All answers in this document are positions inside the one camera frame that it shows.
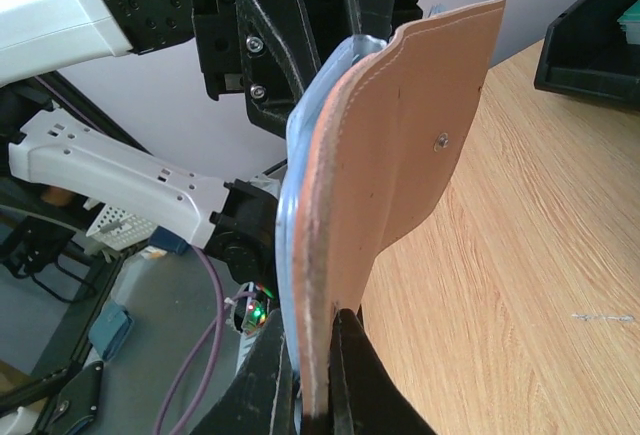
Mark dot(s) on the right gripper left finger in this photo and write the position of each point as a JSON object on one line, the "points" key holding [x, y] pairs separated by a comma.
{"points": [[260, 399]]}

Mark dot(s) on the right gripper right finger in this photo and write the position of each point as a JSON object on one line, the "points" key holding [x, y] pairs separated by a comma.
{"points": [[363, 398]]}

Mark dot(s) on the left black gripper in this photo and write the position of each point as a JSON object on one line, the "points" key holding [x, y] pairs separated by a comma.
{"points": [[272, 49]]}

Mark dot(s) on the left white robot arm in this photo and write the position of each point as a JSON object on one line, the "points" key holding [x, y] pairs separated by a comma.
{"points": [[52, 133]]}

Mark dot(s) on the teal card stack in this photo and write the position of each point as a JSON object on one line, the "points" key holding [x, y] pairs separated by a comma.
{"points": [[629, 23]]}

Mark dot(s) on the blue pouch on floor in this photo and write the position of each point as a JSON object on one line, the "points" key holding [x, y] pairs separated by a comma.
{"points": [[109, 330]]}

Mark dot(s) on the white plastic basket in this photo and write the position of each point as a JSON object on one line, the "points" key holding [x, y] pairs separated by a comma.
{"points": [[118, 229]]}

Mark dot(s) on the black bin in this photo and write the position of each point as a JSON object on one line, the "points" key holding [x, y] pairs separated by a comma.
{"points": [[585, 54]]}

